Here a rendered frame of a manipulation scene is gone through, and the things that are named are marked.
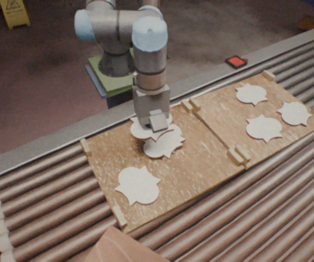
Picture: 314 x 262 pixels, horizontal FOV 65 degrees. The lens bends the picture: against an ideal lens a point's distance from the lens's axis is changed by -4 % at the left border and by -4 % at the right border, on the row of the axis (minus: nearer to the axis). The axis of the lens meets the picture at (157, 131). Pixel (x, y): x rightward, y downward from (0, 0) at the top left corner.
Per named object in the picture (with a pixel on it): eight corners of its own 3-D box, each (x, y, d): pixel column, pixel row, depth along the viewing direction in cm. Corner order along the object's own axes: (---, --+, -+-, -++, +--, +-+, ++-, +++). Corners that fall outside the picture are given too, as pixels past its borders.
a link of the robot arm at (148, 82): (170, 72, 60) (137, 79, 58) (170, 87, 63) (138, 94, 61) (159, 55, 65) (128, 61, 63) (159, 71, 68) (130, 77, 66)
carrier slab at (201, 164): (80, 145, 86) (79, 142, 85) (182, 105, 100) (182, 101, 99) (124, 236, 66) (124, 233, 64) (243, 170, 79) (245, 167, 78)
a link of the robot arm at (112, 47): (104, 40, 117) (102, 11, 107) (133, 40, 118) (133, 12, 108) (101, 54, 109) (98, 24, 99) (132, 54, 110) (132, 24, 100)
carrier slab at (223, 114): (185, 104, 100) (186, 101, 99) (261, 75, 113) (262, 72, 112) (246, 170, 79) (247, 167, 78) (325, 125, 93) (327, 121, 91)
